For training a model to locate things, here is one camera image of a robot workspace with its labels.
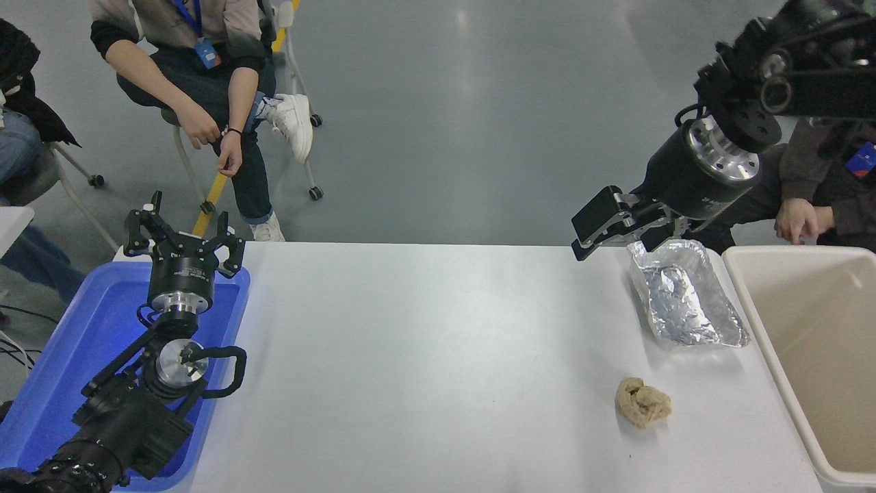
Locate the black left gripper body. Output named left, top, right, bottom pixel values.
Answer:
left=148, top=236, right=220, bottom=302

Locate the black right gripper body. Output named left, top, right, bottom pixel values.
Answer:
left=642, top=123, right=749, bottom=223

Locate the person's left hand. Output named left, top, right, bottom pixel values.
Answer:
left=217, top=130, right=244, bottom=177

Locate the person's right hand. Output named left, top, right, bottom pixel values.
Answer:
left=175, top=103, right=221, bottom=150

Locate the silver foil tray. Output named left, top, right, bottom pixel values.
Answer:
left=627, top=239, right=751, bottom=349

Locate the blue plastic tray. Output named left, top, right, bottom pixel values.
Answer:
left=0, top=262, right=252, bottom=493

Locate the grey wheeled chair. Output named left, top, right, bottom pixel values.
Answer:
left=7, top=140, right=118, bottom=253

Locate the small white table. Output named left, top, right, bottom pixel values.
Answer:
left=0, top=207, right=35, bottom=257

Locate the person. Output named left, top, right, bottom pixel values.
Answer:
left=684, top=113, right=876, bottom=254
left=0, top=19, right=86, bottom=305
left=89, top=0, right=315, bottom=242

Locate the crumpled tan paper ball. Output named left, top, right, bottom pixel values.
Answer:
left=615, top=377, right=673, bottom=430

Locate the large pale bin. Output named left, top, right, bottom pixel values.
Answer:
left=722, top=245, right=876, bottom=488

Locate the blue badge card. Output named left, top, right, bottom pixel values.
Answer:
left=845, top=140, right=876, bottom=180
left=194, top=38, right=222, bottom=69

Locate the black floor cable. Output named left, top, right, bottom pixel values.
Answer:
left=0, top=307, right=61, bottom=328

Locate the floor cable bundle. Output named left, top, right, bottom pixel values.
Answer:
left=0, top=333, right=36, bottom=374

